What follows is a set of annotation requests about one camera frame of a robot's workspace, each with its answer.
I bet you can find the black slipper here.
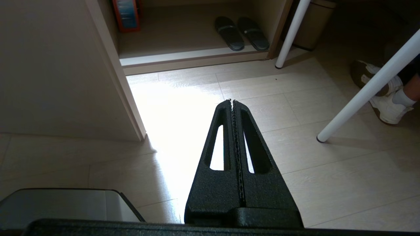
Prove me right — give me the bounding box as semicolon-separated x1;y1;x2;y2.
215;16;245;51
238;17;270;51

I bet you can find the white sneaker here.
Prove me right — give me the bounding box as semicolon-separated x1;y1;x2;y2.
349;60;414;125

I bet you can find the orange box blue label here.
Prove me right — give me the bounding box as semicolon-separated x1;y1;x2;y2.
112;0;142;33

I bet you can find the white shelf bench unit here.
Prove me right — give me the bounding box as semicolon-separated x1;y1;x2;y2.
97;0;294;76

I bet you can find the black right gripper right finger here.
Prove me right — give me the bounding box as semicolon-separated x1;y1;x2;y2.
230;100;304;228

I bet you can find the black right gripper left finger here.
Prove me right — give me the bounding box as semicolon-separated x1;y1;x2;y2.
184;99;245;226

